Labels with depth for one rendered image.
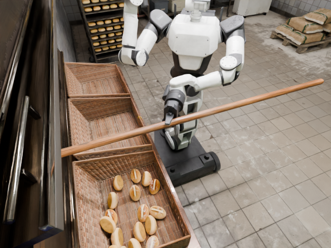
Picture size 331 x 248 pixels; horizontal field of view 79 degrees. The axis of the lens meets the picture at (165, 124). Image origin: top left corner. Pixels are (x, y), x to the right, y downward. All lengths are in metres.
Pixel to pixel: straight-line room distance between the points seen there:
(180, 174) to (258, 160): 0.92
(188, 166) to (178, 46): 1.12
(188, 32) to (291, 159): 1.83
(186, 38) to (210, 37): 0.12
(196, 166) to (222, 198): 0.37
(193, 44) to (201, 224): 1.41
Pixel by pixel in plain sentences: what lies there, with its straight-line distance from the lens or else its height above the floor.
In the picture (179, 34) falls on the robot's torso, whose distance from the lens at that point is 1.17.
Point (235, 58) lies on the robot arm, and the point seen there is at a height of 1.33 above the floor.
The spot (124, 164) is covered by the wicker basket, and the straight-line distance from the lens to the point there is 1.35.
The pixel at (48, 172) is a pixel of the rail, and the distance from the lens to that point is 0.47.
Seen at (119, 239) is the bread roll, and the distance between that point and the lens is 1.21.
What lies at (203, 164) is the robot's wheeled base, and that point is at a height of 0.20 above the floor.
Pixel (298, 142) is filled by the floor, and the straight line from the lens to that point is 2.76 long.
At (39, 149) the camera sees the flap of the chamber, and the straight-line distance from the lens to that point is 0.55.
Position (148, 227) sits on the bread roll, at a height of 0.64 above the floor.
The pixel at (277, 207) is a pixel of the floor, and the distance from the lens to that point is 2.17.
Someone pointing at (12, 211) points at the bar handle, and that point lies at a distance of 0.42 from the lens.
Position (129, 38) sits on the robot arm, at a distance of 1.07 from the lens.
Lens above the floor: 1.79
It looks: 46 degrees down
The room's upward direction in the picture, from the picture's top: straight up
